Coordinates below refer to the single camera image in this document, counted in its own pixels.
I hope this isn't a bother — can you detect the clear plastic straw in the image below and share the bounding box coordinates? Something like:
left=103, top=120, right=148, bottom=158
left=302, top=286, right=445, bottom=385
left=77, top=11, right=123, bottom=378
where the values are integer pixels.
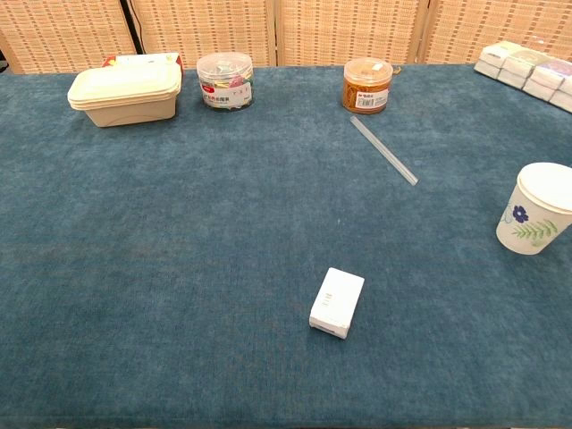
left=349, top=115, right=420, bottom=187

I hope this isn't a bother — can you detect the flower print paper cup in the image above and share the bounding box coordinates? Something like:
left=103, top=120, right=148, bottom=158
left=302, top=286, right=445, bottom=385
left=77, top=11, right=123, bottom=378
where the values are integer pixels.
left=495, top=162, right=572, bottom=257

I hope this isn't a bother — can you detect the small white box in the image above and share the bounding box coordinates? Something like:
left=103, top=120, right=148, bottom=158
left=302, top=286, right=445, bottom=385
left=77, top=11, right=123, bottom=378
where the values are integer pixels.
left=308, top=266, right=366, bottom=341

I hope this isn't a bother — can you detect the teal blue table cloth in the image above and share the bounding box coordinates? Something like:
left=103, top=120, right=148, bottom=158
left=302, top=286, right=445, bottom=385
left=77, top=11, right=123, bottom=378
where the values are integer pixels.
left=0, top=62, right=572, bottom=429

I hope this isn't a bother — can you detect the clear jar of binder clips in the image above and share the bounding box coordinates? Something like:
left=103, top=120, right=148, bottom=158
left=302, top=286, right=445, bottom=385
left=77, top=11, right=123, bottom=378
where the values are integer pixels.
left=196, top=52, right=255, bottom=113

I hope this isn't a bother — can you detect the clear jar of rubber bands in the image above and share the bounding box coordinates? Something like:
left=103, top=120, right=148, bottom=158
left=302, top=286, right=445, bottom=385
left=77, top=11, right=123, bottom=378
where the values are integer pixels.
left=341, top=57, right=395, bottom=116

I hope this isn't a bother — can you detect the red snack box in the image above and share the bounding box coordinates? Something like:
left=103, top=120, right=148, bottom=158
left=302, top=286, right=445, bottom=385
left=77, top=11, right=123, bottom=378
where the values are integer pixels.
left=101, top=51, right=185, bottom=81

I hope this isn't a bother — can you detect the bamboo folding screen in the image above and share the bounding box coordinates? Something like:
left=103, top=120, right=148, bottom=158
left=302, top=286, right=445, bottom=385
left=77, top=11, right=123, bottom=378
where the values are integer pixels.
left=0, top=0, right=572, bottom=75

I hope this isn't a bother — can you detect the beige lidded lunch box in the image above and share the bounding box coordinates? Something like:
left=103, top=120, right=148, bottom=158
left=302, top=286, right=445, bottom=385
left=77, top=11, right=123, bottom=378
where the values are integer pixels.
left=67, top=53, right=183, bottom=129

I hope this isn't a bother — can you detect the black tripod stand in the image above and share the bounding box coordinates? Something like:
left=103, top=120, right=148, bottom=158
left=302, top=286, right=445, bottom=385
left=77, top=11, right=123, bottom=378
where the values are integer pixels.
left=117, top=0, right=147, bottom=55

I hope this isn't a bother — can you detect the wrapped tissue packet bundle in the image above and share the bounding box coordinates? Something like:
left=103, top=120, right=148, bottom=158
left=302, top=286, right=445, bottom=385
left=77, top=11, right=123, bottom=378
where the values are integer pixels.
left=473, top=40, right=572, bottom=114

